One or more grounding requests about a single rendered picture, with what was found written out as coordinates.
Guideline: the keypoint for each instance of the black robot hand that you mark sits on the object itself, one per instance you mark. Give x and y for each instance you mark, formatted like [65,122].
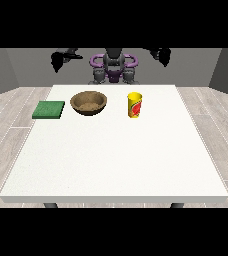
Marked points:
[163,55]
[60,59]

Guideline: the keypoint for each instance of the green square pad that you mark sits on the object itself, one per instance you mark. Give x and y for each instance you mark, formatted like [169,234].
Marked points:
[48,110]

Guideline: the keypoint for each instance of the brown wooden bowl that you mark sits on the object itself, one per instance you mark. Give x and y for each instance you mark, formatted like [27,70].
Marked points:
[88,103]

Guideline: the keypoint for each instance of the yellow cup with melon print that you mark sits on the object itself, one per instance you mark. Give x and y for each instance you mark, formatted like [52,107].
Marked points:
[134,105]

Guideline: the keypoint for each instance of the grey robot trunk purple rings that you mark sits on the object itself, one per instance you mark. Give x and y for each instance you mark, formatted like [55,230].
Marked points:
[113,68]

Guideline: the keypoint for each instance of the dark table leg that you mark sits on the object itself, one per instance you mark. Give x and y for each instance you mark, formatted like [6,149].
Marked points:
[177,205]
[50,205]

